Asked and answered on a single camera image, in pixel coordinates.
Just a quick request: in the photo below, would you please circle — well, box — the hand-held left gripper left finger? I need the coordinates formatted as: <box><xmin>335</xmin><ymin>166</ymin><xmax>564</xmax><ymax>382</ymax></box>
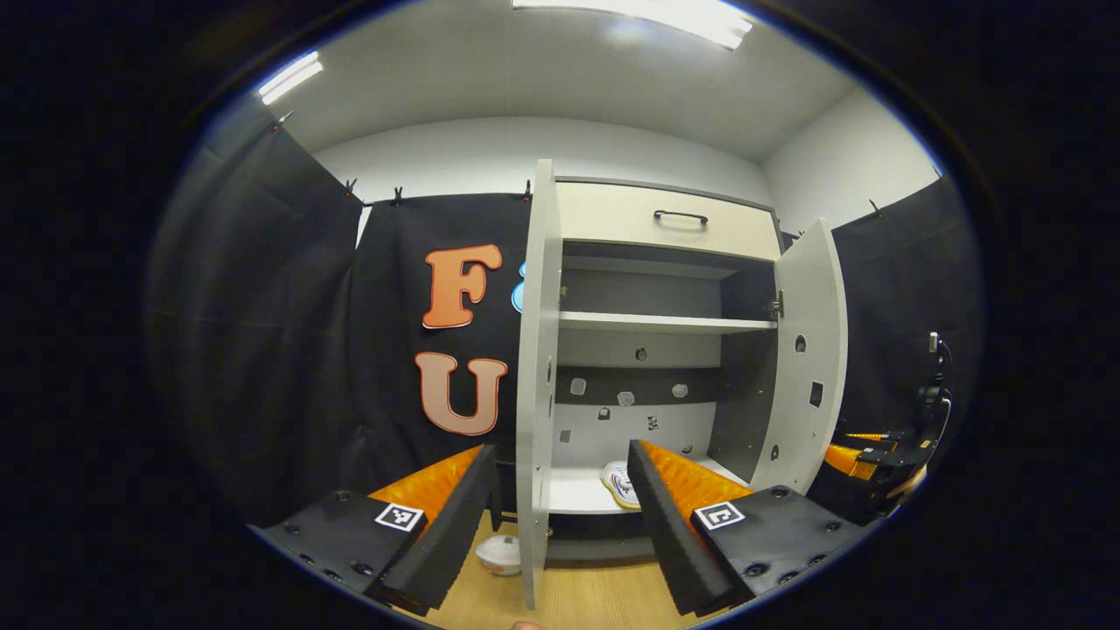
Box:
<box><xmin>248</xmin><ymin>443</ymin><xmax>500</xmax><ymax>618</ymax></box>

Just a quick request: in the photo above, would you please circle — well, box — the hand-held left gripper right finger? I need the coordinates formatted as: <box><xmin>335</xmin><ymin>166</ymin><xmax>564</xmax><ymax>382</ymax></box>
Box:
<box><xmin>626</xmin><ymin>439</ymin><xmax>876</xmax><ymax>618</ymax></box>

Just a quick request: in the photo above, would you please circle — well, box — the white striped canvas shoe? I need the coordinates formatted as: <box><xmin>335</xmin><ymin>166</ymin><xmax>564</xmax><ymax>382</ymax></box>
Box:
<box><xmin>600</xmin><ymin>461</ymin><xmax>641</xmax><ymax>510</ymax></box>

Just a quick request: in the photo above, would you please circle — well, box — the grey cabinet door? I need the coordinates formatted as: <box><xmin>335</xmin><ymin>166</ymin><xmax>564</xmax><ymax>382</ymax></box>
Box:
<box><xmin>514</xmin><ymin>158</ymin><xmax>563</xmax><ymax>611</ymax></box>
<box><xmin>752</xmin><ymin>218</ymin><xmax>849</xmax><ymax>495</ymax></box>

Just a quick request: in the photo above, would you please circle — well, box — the grey shoe cabinet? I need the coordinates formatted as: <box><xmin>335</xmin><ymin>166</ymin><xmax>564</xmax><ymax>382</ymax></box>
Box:
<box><xmin>547</xmin><ymin>175</ymin><xmax>784</xmax><ymax>561</ymax></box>

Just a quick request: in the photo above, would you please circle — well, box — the cream cabinet drawer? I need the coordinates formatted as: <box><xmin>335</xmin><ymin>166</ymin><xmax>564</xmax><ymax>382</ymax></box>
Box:
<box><xmin>557</xmin><ymin>181</ymin><xmax>781</xmax><ymax>262</ymax></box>

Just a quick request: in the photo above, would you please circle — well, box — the white plush toy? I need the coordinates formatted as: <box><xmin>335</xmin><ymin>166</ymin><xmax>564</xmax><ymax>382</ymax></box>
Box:
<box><xmin>475</xmin><ymin>535</ymin><xmax>522</xmax><ymax>577</ymax></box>

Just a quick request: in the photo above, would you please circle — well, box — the black backdrop cloth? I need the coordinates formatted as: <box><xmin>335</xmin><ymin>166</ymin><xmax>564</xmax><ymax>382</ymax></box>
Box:
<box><xmin>149</xmin><ymin>122</ymin><xmax>985</xmax><ymax>526</ymax></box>

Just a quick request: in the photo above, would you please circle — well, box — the large ceiling light panel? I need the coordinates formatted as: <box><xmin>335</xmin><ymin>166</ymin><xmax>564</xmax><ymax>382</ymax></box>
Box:
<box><xmin>512</xmin><ymin>0</ymin><xmax>755</xmax><ymax>51</ymax></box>

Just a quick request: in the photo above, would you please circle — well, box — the narrow ceiling light strip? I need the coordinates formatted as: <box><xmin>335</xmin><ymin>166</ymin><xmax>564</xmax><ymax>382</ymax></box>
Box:
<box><xmin>258</xmin><ymin>51</ymin><xmax>324</xmax><ymax>107</ymax></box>

